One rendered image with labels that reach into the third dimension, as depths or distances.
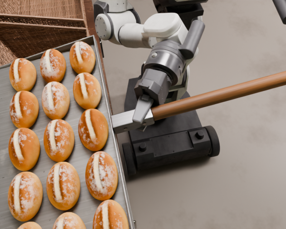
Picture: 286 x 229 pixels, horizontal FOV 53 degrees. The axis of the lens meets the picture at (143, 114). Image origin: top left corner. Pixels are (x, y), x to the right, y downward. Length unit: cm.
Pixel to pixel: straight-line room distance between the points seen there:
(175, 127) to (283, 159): 75
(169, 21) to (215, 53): 178
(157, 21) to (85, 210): 47
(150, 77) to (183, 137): 116
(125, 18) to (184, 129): 105
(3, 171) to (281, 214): 162
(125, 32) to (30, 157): 44
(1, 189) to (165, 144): 119
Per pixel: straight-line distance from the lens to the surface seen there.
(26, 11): 198
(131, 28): 86
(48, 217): 63
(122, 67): 231
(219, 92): 64
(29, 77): 77
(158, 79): 62
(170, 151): 172
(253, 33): 274
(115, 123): 61
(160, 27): 72
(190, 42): 69
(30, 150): 65
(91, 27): 178
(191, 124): 184
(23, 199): 61
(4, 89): 82
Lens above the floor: 175
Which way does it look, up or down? 59 degrees down
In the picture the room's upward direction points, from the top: straight up
